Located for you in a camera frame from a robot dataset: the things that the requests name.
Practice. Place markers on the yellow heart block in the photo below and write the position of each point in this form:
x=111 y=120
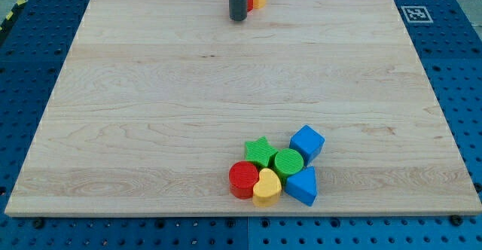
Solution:
x=267 y=191

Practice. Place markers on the green cylinder block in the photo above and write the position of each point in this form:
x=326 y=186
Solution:
x=287 y=162

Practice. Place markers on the blue cube block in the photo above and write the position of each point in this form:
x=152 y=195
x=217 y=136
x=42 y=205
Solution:
x=308 y=143

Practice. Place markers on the wooden board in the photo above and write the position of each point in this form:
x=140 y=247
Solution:
x=156 y=99

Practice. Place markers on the green star block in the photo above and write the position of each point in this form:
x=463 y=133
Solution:
x=260 y=152

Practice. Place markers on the white fiducial marker tag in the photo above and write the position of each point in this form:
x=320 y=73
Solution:
x=416 y=14

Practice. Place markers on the red block behind tool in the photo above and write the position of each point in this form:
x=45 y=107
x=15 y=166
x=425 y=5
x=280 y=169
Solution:
x=250 y=5

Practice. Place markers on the red cylinder block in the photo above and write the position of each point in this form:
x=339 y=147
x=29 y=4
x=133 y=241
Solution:
x=243 y=176

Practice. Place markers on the blue triangle block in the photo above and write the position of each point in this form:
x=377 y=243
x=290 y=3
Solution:
x=303 y=186

